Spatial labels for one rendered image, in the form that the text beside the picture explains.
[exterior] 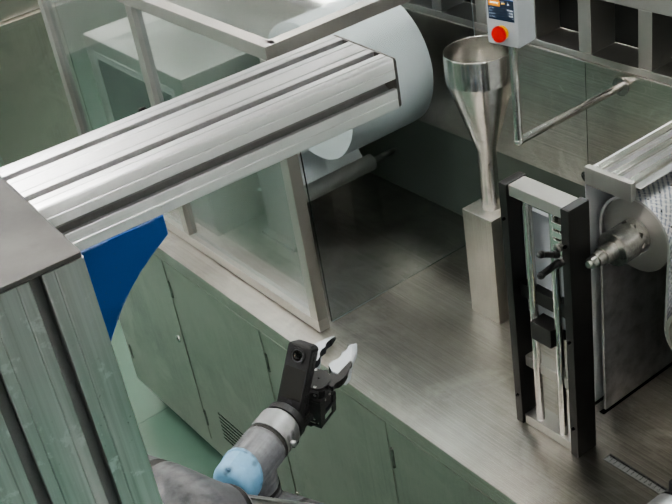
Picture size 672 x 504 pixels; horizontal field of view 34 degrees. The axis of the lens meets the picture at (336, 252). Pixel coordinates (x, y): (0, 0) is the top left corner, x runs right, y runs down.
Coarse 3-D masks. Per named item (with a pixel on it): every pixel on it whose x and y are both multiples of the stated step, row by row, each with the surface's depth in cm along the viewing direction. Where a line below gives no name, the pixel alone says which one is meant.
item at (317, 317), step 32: (128, 0) 256; (160, 0) 247; (384, 0) 227; (224, 32) 224; (288, 32) 218; (320, 32) 220; (64, 64) 314; (288, 160) 227; (288, 192) 232; (224, 256) 279; (256, 288) 269; (320, 288) 245; (320, 320) 249
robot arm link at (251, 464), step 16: (256, 432) 171; (272, 432) 171; (240, 448) 168; (256, 448) 168; (272, 448) 170; (224, 464) 166; (240, 464) 166; (256, 464) 167; (272, 464) 169; (224, 480) 166; (240, 480) 165; (256, 480) 166; (272, 480) 170
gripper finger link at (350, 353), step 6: (348, 348) 188; (354, 348) 189; (342, 354) 187; (348, 354) 187; (354, 354) 187; (336, 360) 186; (342, 360) 185; (348, 360) 185; (354, 360) 187; (330, 366) 184; (336, 366) 184; (342, 366) 184; (330, 372) 184; (336, 372) 183; (348, 378) 189
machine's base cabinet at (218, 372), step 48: (144, 288) 329; (192, 288) 295; (144, 336) 350; (192, 336) 312; (240, 336) 281; (192, 384) 332; (240, 384) 297; (240, 432) 314; (336, 432) 258; (384, 432) 236; (288, 480) 300; (336, 480) 271; (384, 480) 248; (432, 480) 228
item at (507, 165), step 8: (504, 160) 260; (512, 160) 258; (504, 168) 261; (512, 168) 259; (520, 168) 256; (528, 168) 254; (536, 168) 252; (504, 176) 263; (528, 176) 255; (536, 176) 253; (544, 176) 251; (552, 176) 248; (552, 184) 250; (560, 184) 247; (568, 184) 245; (576, 184) 243; (568, 192) 246; (576, 192) 244; (584, 192) 242; (536, 208) 258
